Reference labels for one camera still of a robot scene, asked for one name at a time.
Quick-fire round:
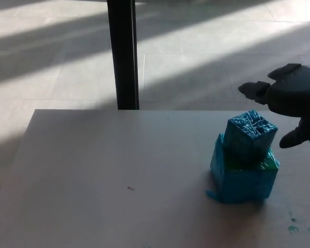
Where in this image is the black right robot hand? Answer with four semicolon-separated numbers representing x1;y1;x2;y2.
238;63;310;149

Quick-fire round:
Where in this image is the small blue cube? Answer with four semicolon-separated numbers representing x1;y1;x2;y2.
223;109;278;164

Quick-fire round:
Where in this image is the large blue wrapped cube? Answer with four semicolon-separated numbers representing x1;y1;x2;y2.
205;133;280;204

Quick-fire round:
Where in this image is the black vertical window frame post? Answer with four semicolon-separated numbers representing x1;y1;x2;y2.
106;0;140;111

